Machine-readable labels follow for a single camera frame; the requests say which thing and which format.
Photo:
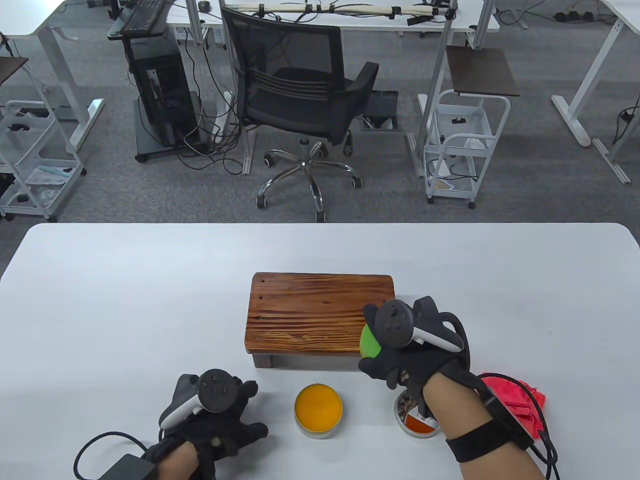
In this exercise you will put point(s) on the black floor socket box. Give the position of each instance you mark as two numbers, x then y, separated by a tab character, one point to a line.
382	105

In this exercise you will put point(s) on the black and white controller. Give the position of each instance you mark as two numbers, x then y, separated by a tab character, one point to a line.
217	390
395	325

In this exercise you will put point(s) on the person's right forearm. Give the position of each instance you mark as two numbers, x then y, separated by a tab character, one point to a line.
465	415

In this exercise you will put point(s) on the white desk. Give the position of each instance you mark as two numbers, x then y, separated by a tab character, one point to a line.
350	22
30	15
597	67

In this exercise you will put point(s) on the white rolling cart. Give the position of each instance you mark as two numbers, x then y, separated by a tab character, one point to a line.
45	175
462	189

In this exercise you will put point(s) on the dark brown side table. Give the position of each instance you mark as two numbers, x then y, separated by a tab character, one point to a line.
10	69
480	70

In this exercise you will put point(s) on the white power strip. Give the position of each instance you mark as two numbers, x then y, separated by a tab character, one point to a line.
220	122

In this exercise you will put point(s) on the red cloth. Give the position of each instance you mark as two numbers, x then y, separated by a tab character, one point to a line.
520	400

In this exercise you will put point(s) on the black computer tower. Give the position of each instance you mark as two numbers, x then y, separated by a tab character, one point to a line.
165	95

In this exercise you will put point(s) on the person's right hand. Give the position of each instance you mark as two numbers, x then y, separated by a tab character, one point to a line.
420	365

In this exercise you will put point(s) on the black power strip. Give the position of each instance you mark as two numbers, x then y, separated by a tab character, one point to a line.
572	16

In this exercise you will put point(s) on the round metal tin lid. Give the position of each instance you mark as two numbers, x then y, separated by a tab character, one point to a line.
417	425

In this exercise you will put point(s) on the grey computer stand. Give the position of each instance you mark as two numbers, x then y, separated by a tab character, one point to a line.
147	140

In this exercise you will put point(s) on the brown wooden stool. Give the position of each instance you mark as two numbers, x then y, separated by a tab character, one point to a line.
310	310

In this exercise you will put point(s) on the beige rod bundle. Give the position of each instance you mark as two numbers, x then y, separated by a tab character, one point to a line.
350	9

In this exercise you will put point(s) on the aluminium floor rail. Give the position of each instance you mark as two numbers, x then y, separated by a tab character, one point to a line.
612	162

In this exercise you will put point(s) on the aluminium frame post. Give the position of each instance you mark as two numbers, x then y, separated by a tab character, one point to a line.
435	75
246	150

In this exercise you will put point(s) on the round metal wood wax tin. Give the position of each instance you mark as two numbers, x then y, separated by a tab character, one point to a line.
318	407

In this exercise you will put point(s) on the black mesh office chair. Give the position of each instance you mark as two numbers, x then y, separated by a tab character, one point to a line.
300	100

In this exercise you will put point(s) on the person's left hand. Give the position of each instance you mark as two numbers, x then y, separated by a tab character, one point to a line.
220	432

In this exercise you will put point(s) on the green round sponge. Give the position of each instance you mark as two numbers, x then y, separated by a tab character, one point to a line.
369	342

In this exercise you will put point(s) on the black power adapter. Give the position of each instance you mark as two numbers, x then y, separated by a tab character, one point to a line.
626	115

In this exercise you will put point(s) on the person's left forearm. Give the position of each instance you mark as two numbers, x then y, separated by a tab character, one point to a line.
177	462

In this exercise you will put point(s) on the black computer mouse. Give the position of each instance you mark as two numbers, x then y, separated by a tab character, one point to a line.
203	6

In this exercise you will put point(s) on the black keyboard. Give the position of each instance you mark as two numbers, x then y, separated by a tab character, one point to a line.
142	15

